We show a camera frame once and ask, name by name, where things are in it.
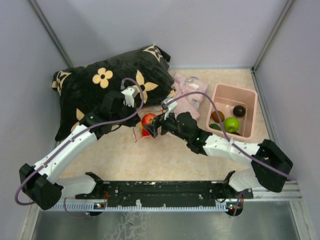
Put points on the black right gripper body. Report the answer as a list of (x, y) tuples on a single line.
[(170, 125)]

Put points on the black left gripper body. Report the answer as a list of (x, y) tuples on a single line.
[(126, 112)]

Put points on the red yellow mango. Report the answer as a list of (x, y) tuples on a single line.
[(145, 133)]

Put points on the red apple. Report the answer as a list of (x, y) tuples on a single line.
[(148, 119)]

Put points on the clear zip bag orange zipper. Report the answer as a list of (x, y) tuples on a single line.
[(138, 131)]

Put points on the brown kiwi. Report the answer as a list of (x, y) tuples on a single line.
[(217, 116)]

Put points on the dark brown fruit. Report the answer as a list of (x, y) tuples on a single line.
[(239, 111)]

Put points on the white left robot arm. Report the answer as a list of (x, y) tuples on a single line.
[(42, 182)]

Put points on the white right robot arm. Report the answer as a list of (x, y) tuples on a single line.
[(268, 165)]

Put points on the pink cloth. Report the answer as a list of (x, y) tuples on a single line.
[(183, 85)]

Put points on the black flower-pattern pillow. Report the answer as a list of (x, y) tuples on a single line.
[(83, 88)]

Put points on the green apple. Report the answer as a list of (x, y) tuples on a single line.
[(231, 124)]

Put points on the pink plastic bin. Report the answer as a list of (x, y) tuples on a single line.
[(226, 97)]

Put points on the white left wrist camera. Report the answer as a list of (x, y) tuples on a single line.
[(129, 96)]

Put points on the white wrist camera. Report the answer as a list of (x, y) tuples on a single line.
[(168, 105), (129, 96)]

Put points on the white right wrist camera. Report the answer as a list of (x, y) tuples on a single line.
[(168, 105)]

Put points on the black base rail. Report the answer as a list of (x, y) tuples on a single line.
[(160, 193)]

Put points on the aluminium frame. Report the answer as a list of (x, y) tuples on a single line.
[(232, 207)]

